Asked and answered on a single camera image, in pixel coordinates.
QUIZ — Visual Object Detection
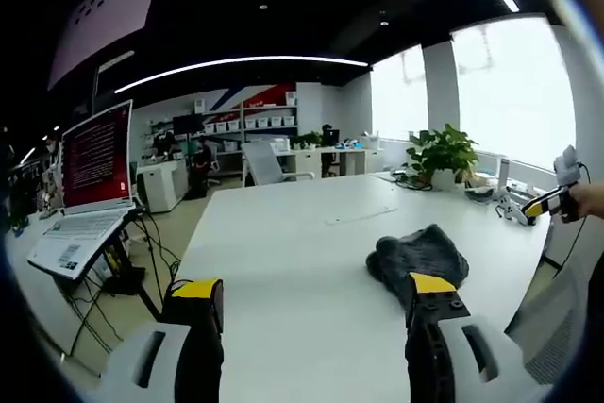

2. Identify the black laptop stand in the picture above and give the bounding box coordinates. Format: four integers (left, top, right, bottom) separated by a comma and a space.
65, 207, 164, 357

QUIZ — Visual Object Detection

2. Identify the small green plant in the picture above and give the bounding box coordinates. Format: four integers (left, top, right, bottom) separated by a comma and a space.
291, 131, 323, 151

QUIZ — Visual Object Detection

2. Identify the person's right hand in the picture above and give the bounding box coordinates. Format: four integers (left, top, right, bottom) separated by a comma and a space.
559, 180, 604, 224

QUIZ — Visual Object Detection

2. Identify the white office chair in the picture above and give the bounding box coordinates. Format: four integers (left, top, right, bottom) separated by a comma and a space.
241, 142, 316, 187

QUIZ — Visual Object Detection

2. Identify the black monitor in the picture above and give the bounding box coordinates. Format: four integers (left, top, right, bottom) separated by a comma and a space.
172, 113, 204, 136

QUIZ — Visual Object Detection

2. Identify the white desk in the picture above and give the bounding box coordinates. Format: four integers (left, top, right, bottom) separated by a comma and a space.
287, 143, 378, 180

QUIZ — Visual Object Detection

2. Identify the white mesh chair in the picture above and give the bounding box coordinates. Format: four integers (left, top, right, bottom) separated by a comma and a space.
504, 232, 600, 388

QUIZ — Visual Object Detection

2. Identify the dark grey towel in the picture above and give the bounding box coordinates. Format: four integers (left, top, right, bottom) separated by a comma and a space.
365, 224, 471, 311

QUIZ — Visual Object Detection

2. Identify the white cabinet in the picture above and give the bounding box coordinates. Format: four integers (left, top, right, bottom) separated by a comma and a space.
135, 158, 190, 213

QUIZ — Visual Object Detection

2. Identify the green potted plant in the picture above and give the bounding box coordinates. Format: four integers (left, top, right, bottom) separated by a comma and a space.
406, 123, 480, 193

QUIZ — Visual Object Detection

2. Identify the white laptop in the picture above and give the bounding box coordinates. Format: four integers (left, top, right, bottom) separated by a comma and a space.
26, 99, 135, 281

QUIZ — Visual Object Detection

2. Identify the black cable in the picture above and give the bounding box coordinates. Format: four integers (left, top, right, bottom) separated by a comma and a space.
561, 162, 594, 268

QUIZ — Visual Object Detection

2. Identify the white shelf with storage boxes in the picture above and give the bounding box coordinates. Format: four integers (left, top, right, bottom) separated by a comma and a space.
200, 90, 299, 173

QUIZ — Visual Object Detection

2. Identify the white game controller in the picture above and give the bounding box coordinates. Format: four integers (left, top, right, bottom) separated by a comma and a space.
495, 188, 539, 227

